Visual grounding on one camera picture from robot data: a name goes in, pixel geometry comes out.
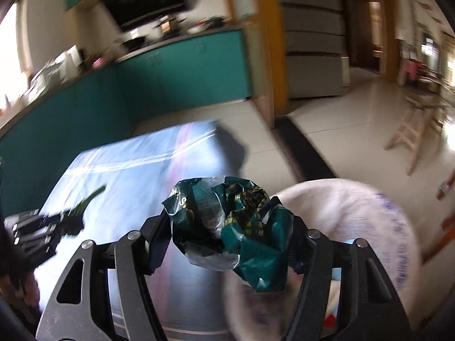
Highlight green vegetable stem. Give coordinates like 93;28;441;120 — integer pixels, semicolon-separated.
69;185;106;216

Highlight green snack bag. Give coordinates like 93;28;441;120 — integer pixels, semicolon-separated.
163;176;294;292

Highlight white lined trash bin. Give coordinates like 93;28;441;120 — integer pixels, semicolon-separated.
224;179;420;340

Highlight left hand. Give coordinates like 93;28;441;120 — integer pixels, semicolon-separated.
1;264;40;310

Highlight blue plaid tablecloth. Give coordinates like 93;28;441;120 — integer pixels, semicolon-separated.
35;121;245;340

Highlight wooden dining chair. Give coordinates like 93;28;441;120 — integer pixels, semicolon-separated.
423;169;455;263

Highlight green lower cabinets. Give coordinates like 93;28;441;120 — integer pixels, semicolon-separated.
1;28;251;215

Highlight white dish rack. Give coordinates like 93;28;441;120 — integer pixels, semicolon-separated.
24;63;66;104

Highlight pink bowl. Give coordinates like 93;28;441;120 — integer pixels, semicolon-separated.
92;57;107;69

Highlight wooden stool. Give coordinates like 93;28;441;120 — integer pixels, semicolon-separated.
384;92;449;176

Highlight black wok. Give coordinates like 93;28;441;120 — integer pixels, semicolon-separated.
121;36;150;52

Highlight steel stock pot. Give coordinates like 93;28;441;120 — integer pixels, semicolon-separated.
155;15;181;37

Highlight dark cooking pot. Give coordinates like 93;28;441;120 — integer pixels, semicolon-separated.
202;16;228;31

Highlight grey refrigerator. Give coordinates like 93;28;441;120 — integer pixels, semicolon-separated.
279;0;344;99

